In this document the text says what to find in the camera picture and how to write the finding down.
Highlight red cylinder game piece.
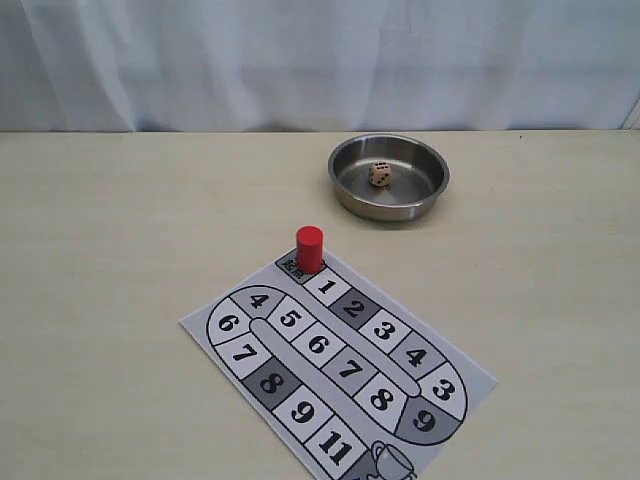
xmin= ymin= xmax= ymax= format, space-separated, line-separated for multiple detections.
xmin=296 ymin=225 xmax=324 ymax=274

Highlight wooden die black pips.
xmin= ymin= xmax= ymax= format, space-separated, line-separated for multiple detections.
xmin=369 ymin=161 xmax=392 ymax=188

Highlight stainless steel round bowl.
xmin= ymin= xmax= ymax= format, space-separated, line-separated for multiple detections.
xmin=328 ymin=133 xmax=450 ymax=222

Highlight paper number game board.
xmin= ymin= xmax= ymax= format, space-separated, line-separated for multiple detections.
xmin=181 ymin=251 xmax=497 ymax=479

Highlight white curtain backdrop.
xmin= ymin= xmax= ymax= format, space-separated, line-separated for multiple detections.
xmin=1 ymin=1 xmax=639 ymax=132

